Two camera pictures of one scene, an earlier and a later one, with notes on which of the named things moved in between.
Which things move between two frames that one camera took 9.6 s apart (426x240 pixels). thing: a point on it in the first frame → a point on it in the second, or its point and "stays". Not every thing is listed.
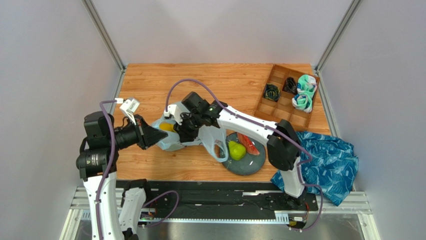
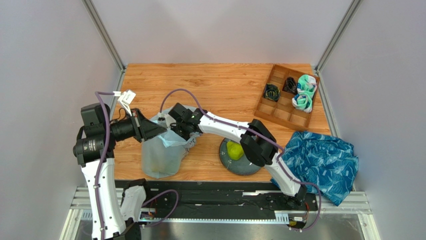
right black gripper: x=185 y=126 stays
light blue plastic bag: x=208 y=136 → x=162 y=155
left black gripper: x=151 y=134 stays
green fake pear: x=237 y=151 stays
